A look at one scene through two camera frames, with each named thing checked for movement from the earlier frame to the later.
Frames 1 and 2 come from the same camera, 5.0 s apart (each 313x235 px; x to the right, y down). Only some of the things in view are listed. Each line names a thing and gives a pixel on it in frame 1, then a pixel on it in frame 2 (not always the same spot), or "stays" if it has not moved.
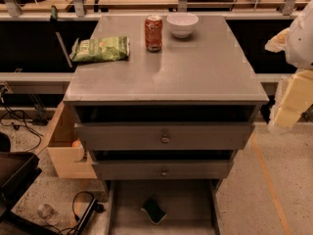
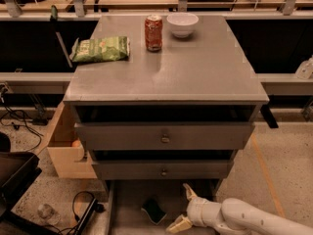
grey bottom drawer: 189,205 stays
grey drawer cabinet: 161,103 stays
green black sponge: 154,211 stays
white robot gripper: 301,44 → 198,209
